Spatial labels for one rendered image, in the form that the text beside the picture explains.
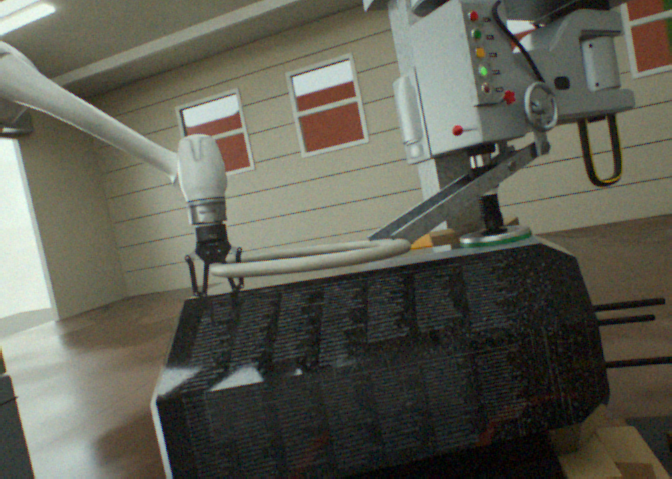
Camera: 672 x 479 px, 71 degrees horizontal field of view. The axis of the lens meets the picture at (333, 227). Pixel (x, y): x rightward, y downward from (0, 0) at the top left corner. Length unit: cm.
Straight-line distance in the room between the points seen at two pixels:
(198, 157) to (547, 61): 115
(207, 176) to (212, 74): 791
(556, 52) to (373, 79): 616
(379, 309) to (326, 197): 664
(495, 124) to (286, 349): 88
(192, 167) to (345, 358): 62
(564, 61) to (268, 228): 704
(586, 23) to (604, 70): 19
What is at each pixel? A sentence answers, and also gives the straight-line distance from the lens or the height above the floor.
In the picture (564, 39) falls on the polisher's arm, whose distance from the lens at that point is 185.
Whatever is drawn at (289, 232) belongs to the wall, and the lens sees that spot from 822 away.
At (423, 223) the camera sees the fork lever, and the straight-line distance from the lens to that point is 129.
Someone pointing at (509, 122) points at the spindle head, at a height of 117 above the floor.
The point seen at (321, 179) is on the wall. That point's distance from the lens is 794.
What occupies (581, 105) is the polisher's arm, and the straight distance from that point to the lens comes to 184.
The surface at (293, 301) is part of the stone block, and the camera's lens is 144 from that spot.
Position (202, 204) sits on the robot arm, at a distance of 111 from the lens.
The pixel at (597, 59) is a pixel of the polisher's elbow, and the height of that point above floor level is 136.
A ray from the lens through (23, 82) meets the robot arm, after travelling 124.
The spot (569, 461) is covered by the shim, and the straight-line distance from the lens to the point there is 160.
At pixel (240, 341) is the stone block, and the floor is 70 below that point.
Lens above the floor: 104
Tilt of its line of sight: 3 degrees down
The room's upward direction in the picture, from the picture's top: 11 degrees counter-clockwise
